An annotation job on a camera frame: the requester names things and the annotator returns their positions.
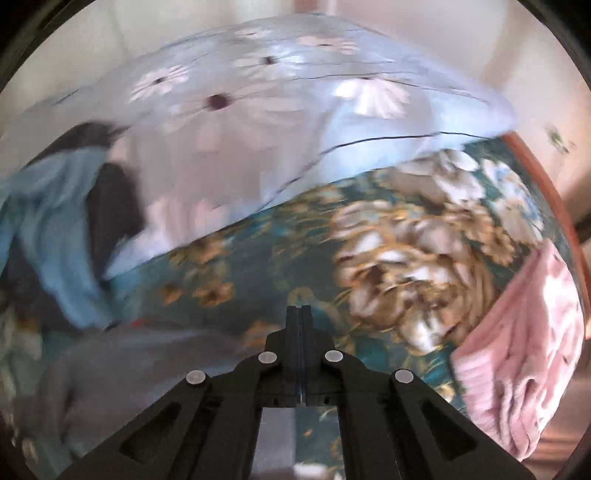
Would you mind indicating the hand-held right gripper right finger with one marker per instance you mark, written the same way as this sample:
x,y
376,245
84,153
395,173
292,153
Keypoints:
x,y
307,334

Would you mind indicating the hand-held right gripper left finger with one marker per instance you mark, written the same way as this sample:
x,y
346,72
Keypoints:
x,y
293,334

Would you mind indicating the grey garment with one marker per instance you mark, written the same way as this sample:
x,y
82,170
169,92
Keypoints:
x,y
138,360

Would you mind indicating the green floral bedsheet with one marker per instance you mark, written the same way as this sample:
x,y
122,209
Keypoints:
x,y
277,258

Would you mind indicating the light blue floral quilt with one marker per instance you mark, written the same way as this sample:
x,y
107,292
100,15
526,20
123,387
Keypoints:
x,y
277,138

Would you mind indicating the pink fluffy towel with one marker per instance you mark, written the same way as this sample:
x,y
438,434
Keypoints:
x,y
521,350

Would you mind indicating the dark garment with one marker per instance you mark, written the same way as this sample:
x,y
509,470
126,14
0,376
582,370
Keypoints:
x,y
115,203

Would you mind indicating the light blue garment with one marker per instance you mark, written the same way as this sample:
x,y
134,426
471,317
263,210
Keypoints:
x,y
51,221

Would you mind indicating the wooden bed frame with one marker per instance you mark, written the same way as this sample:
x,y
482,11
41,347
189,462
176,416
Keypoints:
x,y
549,194

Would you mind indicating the wall socket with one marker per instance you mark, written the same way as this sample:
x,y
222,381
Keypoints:
x,y
559,141

